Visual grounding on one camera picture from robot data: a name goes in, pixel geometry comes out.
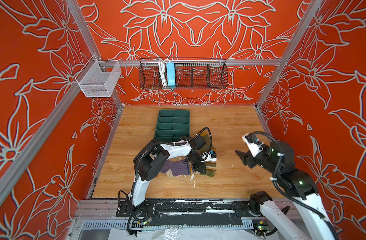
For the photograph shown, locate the white cable bundle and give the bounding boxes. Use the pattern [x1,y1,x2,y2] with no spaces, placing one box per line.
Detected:
[158,59,168,88]

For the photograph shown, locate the black wire basket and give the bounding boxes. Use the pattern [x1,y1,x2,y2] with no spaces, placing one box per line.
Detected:
[139,58,229,90]

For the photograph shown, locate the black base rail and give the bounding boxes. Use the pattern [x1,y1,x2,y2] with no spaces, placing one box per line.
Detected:
[133,199,261,229]

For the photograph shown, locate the light blue box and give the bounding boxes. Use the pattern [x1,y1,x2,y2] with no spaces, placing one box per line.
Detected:
[166,62,176,89]

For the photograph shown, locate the green striped sock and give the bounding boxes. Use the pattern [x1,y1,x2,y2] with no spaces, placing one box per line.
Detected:
[199,134,217,177]

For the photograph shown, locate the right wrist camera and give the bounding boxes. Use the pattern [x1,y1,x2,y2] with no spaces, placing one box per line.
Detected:
[242,133,263,158]

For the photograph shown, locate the clear plastic bin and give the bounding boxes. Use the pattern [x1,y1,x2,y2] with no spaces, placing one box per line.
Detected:
[76,56,122,98]

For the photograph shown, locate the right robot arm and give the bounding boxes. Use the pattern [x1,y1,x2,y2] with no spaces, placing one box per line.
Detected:
[236,137,339,240]

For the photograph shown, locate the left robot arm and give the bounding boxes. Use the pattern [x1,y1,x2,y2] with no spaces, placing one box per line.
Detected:
[129,135,208,207]

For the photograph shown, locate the green divided tray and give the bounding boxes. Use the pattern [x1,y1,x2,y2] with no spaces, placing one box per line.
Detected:
[154,109,190,143]

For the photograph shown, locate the purple sock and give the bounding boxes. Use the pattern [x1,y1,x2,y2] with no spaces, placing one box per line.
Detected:
[161,160,194,178]

